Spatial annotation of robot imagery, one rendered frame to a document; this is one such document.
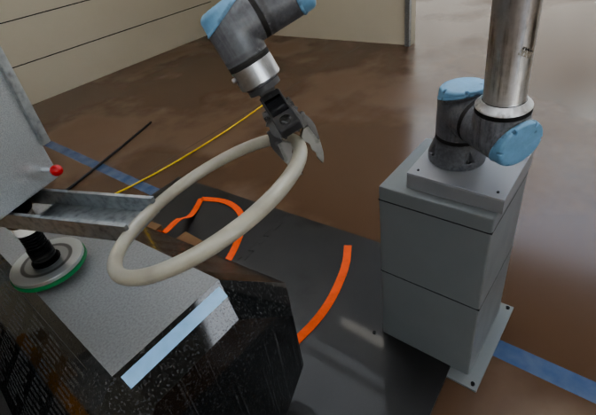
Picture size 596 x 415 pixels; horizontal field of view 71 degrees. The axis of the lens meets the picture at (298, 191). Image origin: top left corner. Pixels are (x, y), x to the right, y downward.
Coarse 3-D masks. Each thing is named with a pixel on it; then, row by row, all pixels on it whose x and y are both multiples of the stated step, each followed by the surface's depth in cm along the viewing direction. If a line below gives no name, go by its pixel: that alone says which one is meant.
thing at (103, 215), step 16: (48, 192) 117; (64, 192) 115; (80, 192) 113; (96, 192) 112; (48, 208) 117; (64, 208) 116; (80, 208) 115; (96, 208) 113; (112, 208) 112; (128, 208) 110; (144, 208) 108; (0, 224) 114; (16, 224) 111; (32, 224) 108; (48, 224) 106; (64, 224) 104; (80, 224) 102; (96, 224) 99; (112, 224) 98; (128, 224) 105
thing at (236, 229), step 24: (240, 144) 109; (264, 144) 104; (288, 168) 77; (168, 192) 108; (144, 216) 103; (240, 216) 70; (264, 216) 72; (120, 240) 94; (216, 240) 69; (120, 264) 83; (168, 264) 70; (192, 264) 69
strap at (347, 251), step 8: (200, 200) 308; (208, 200) 307; (216, 200) 306; (224, 200) 304; (192, 208) 301; (232, 208) 295; (240, 208) 293; (184, 216) 290; (240, 240) 265; (232, 248) 260; (344, 248) 247; (232, 256) 254; (344, 256) 241; (344, 264) 236; (344, 272) 231; (336, 280) 227; (336, 288) 223; (328, 296) 219; (336, 296) 218; (328, 304) 215; (320, 312) 211; (312, 320) 208; (320, 320) 207; (304, 328) 205; (312, 328) 204; (304, 336) 201
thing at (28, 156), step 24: (0, 72) 103; (0, 96) 103; (0, 120) 103; (24, 120) 109; (0, 144) 104; (24, 144) 110; (0, 168) 104; (24, 168) 110; (0, 192) 105; (24, 192) 111; (0, 216) 105
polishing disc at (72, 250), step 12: (60, 240) 137; (72, 240) 136; (60, 252) 132; (72, 252) 131; (24, 264) 129; (60, 264) 127; (72, 264) 126; (12, 276) 126; (24, 276) 125; (36, 276) 124; (48, 276) 123; (60, 276) 124; (24, 288) 122
